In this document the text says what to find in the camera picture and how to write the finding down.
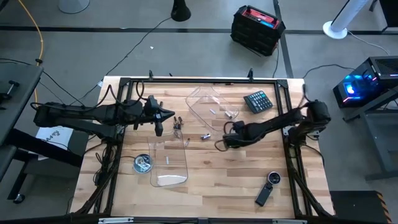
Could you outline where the black clamp handle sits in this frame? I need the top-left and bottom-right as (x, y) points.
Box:
(0, 80), (21, 105)

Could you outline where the black device with round dial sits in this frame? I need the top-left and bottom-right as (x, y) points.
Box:
(254, 170), (282, 207)

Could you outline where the black cone stand base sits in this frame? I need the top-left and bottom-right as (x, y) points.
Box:
(170, 0), (192, 22)

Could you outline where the black computer case with lights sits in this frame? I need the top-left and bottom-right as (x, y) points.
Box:
(332, 55), (398, 109)

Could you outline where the white fan cable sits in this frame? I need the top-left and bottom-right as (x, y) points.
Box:
(346, 29), (391, 56)

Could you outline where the white tower fan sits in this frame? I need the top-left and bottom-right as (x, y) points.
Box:
(322, 0), (373, 40)

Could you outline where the black equipment stand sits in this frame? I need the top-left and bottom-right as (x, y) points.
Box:
(369, 0), (398, 34)

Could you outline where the black floor cable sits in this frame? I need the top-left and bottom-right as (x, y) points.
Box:
(70, 17), (172, 106)

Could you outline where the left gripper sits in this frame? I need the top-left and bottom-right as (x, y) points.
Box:
(141, 95), (176, 138)

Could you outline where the silver metal bracket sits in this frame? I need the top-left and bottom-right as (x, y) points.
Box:
(272, 219), (308, 224)
(98, 217), (134, 224)

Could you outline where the round shiny metal dish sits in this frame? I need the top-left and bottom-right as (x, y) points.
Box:
(132, 153), (154, 175)

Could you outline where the black desk calculator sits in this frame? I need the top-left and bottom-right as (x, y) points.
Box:
(243, 90), (274, 114)

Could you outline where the dark grey side desk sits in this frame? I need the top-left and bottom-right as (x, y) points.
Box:
(0, 63), (44, 147)

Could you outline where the black metal table frame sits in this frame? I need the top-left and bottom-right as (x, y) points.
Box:
(73, 68), (335, 220)

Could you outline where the grey metal cart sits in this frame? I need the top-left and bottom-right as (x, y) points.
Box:
(341, 90), (398, 182)

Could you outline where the grey round stand base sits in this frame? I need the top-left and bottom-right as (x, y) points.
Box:
(58, 0), (91, 15)

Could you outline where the red and black toolbox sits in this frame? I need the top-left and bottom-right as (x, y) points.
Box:
(230, 4), (286, 57)

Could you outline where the black rolling stand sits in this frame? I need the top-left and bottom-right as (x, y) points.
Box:
(0, 127), (90, 205)

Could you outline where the clear plastic bin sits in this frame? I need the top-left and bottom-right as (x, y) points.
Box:
(147, 129), (190, 188)
(185, 84), (241, 132)

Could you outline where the black box with hazard stripes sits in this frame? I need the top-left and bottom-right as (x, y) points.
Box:
(329, 190), (392, 224)

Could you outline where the yellow cable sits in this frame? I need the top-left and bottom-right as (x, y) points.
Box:
(17, 0), (45, 106)

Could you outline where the white printed paper sheet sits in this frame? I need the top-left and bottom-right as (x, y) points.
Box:
(35, 126), (75, 161)

